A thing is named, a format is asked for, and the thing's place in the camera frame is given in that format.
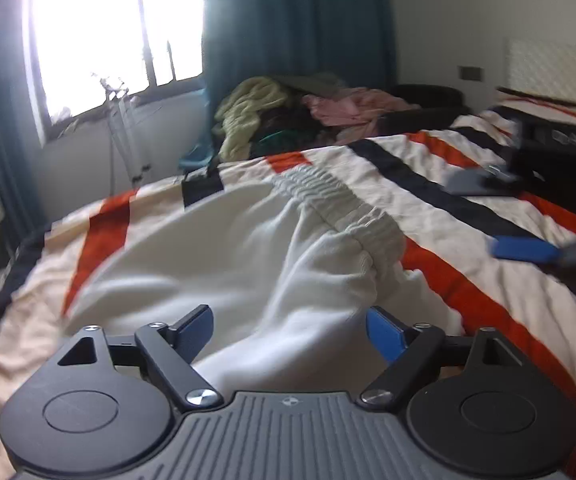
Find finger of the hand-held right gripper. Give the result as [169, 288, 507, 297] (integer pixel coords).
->
[488, 234, 576, 268]
[443, 164, 520, 197]

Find yellow-green cloth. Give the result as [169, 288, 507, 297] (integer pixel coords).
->
[215, 77, 295, 162]

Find dark clothes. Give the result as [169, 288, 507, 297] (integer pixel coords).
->
[250, 105, 329, 159]

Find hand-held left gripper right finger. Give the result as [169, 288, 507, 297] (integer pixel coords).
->
[360, 306, 525, 413]

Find black chair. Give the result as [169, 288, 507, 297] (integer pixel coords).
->
[378, 84, 475, 136]

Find grey cloth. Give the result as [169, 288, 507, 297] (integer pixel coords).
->
[278, 72, 349, 102]

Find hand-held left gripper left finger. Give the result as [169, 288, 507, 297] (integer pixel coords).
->
[58, 304, 223, 414]

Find white pants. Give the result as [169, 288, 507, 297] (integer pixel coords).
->
[62, 165, 464, 397]

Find metal clothes stand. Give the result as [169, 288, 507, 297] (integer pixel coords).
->
[90, 71, 155, 197]

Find striped blanket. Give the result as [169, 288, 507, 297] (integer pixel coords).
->
[0, 87, 576, 480]

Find window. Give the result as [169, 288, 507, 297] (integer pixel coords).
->
[32, 0, 207, 134]

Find pink cloth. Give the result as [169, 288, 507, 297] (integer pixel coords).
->
[302, 87, 419, 144]

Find blue plastic object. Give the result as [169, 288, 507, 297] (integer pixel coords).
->
[179, 135, 215, 172]

